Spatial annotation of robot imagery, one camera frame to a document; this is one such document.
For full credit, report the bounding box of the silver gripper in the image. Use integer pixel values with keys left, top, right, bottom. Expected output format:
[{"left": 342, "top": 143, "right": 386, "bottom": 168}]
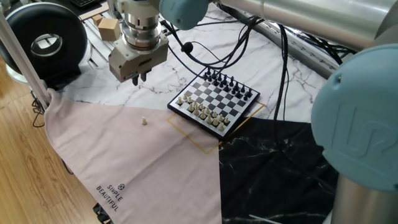
[{"left": 108, "top": 35, "right": 170, "bottom": 86}]

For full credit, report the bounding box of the black-framed chessboard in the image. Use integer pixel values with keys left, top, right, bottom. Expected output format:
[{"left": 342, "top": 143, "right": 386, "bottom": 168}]
[{"left": 167, "top": 65, "right": 261, "bottom": 141}]

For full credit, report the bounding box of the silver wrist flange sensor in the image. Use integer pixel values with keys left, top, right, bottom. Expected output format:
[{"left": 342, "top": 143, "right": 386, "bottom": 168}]
[{"left": 121, "top": 12, "right": 163, "bottom": 50}]

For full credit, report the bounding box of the silver metal stand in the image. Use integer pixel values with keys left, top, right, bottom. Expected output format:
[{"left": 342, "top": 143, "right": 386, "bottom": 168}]
[{"left": 106, "top": 0, "right": 124, "bottom": 23}]

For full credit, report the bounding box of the light wooden board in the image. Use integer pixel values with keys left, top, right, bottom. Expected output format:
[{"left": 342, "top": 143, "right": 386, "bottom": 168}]
[{"left": 77, "top": 0, "right": 110, "bottom": 21}]

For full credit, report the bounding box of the marble pink black cloth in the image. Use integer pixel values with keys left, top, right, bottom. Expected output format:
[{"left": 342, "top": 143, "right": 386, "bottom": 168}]
[{"left": 44, "top": 3, "right": 341, "bottom": 224}]

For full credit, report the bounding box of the black keyboard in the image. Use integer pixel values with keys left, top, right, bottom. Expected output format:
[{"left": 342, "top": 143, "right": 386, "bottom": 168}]
[{"left": 70, "top": 0, "right": 100, "bottom": 7}]

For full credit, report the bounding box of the black camera cable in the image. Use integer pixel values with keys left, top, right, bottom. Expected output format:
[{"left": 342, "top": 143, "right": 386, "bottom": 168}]
[{"left": 160, "top": 15, "right": 265, "bottom": 71}]

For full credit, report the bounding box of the black ring-shaped device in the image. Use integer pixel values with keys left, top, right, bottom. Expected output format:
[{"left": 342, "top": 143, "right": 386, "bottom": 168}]
[{"left": 0, "top": 2, "right": 93, "bottom": 90}]

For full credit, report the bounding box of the black hanging cable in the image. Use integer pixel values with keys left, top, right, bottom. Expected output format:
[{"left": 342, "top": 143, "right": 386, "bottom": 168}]
[{"left": 30, "top": 90, "right": 47, "bottom": 128}]

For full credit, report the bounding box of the aluminium frame post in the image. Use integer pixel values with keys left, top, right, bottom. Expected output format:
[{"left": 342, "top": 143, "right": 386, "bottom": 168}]
[{"left": 0, "top": 11, "right": 52, "bottom": 108}]

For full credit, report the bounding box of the black strap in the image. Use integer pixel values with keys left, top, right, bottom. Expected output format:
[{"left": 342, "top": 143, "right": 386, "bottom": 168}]
[{"left": 92, "top": 202, "right": 113, "bottom": 224}]

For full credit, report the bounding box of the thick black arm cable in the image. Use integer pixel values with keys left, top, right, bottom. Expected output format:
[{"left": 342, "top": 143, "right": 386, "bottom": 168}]
[{"left": 272, "top": 24, "right": 290, "bottom": 122}]

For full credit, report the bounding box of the long aluminium rail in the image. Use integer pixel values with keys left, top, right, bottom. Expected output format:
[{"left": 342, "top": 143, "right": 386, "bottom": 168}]
[{"left": 217, "top": 4, "right": 343, "bottom": 80}]

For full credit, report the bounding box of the white cable tie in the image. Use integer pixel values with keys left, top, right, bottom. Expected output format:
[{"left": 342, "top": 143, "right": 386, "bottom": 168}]
[{"left": 248, "top": 213, "right": 282, "bottom": 224}]

